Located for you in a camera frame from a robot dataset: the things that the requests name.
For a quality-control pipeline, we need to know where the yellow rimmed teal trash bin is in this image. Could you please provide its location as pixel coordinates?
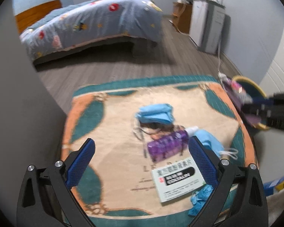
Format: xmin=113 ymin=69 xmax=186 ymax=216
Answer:
xmin=232 ymin=75 xmax=269 ymax=131

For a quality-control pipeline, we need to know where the white medicine box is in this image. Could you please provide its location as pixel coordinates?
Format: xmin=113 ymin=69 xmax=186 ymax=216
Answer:
xmin=152 ymin=157 xmax=206 ymax=203

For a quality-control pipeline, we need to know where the white grey air purifier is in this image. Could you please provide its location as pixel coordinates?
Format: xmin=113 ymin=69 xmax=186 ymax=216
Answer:
xmin=189 ymin=0 xmax=225 ymax=54

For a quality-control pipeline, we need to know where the wooden headboard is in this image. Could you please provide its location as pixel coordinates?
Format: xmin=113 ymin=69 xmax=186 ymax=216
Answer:
xmin=15 ymin=0 xmax=62 ymax=34

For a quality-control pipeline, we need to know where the pink snack wrapper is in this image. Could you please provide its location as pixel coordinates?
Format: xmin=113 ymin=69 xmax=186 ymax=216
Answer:
xmin=223 ymin=77 xmax=266 ymax=129

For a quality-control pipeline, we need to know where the blue glove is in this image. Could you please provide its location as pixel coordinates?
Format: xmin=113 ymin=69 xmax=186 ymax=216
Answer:
xmin=188 ymin=184 xmax=213 ymax=217

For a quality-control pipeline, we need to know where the patterned teal orange cushion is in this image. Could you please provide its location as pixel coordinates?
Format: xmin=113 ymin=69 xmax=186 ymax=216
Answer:
xmin=61 ymin=75 xmax=257 ymax=226

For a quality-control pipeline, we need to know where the white power cable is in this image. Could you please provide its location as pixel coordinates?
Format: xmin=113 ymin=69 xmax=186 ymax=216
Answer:
xmin=217 ymin=35 xmax=223 ymax=74

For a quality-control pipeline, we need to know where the white power strip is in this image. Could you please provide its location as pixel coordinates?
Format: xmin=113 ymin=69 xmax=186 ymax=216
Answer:
xmin=218 ymin=72 xmax=228 ymax=82

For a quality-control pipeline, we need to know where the purple bottle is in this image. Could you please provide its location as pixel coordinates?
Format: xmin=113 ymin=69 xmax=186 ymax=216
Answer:
xmin=147 ymin=126 xmax=198 ymax=162

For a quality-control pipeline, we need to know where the wooden side cabinet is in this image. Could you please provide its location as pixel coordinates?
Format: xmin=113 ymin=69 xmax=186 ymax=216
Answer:
xmin=172 ymin=2 xmax=193 ymax=34

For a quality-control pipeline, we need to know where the bed with blue duvet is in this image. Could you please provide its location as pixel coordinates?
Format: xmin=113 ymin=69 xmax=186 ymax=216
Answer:
xmin=19 ymin=0 xmax=162 ymax=62

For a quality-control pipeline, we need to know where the blue box on floor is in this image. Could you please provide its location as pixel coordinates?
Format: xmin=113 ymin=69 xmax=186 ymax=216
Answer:
xmin=263 ymin=176 xmax=284 ymax=196

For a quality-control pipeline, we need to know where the blue face mask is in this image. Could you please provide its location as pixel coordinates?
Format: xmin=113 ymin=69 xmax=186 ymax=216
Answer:
xmin=194 ymin=129 xmax=239 ymax=160
xmin=132 ymin=103 xmax=174 ymax=140

